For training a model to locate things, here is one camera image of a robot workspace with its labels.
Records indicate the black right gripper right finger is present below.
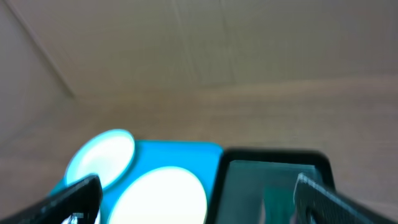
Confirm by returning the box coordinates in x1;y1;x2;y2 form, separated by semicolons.
294;173;396;224

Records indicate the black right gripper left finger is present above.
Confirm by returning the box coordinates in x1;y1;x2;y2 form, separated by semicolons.
1;174;103;224

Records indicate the green orange sponge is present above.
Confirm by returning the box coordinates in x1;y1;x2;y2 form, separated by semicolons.
262;187;295;224

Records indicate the light blue plate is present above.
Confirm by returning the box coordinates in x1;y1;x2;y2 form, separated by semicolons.
64;129;135;190

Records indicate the yellow plate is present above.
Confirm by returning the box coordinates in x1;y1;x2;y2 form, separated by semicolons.
108;166;207;224

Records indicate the black water tray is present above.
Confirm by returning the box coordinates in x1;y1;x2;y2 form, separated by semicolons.
205;147;335;224

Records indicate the teal plastic tray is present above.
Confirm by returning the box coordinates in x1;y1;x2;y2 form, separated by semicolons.
51;140;223;223

